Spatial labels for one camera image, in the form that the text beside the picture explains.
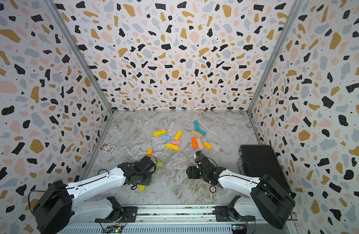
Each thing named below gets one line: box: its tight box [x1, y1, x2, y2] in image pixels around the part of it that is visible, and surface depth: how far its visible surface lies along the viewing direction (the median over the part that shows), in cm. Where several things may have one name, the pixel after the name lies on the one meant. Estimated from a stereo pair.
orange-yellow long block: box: [146, 148, 153, 158], surface depth 99 cm
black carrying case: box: [236, 145, 292, 195], surface depth 89 cm
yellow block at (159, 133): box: [153, 129, 167, 137], surface depth 109 cm
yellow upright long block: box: [173, 129, 184, 141], surface depth 108 cm
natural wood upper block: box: [190, 129, 203, 138], surface depth 109 cm
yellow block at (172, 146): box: [165, 142, 180, 152], surface depth 102 cm
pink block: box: [171, 140, 181, 146], surface depth 103 cm
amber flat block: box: [203, 141, 213, 151], surface depth 102 cm
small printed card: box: [98, 142, 116, 155], surface depth 99 cm
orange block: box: [191, 136, 199, 150], surface depth 104 cm
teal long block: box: [193, 120, 200, 131], surface depth 115 cm
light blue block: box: [161, 134, 171, 141], surface depth 108 cm
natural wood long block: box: [196, 137, 204, 151], surface depth 103 cm
